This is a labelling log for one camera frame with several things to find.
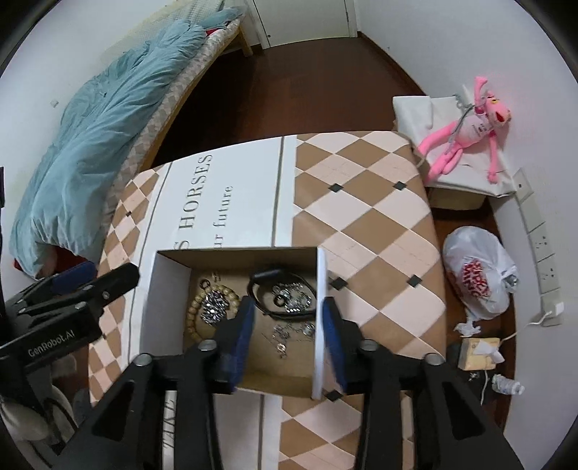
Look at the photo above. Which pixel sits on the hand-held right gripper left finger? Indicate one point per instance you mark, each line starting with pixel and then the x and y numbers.
pixel 237 343

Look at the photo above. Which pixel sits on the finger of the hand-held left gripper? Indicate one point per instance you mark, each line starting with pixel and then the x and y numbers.
pixel 108 284
pixel 76 274

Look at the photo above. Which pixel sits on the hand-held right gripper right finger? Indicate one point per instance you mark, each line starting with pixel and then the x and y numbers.
pixel 336 348

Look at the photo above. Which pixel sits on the white power strip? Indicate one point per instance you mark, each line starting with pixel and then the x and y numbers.
pixel 537 235

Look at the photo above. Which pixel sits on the white cloth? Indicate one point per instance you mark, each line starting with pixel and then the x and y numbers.
pixel 22 422

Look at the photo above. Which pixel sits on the white door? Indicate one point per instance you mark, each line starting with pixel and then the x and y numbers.
pixel 307 20

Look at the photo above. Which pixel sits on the yellow tissue pack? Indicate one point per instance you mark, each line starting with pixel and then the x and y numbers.
pixel 474 354

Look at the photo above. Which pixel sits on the wooden bed frame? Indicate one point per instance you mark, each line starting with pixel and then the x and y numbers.
pixel 246 43

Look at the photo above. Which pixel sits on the white cloth bag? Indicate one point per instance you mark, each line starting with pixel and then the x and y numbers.
pixel 415 113

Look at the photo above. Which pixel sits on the white charger plug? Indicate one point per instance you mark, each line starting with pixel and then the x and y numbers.
pixel 553 314

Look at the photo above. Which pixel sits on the black bangle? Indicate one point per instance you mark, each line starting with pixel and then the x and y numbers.
pixel 264 274

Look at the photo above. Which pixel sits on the white plastic bag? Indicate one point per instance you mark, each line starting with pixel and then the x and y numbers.
pixel 474 253

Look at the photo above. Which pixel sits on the blue duvet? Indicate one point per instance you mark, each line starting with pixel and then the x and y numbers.
pixel 90 135

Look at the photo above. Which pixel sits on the pink plush toy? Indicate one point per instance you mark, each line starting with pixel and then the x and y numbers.
pixel 474 131

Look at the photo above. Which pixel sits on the checked printed tablecloth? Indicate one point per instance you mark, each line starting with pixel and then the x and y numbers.
pixel 361 226

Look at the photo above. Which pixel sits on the cardboard box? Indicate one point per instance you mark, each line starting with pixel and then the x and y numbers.
pixel 167 307

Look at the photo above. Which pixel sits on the brown cardboard carton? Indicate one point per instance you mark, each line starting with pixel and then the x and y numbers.
pixel 451 199

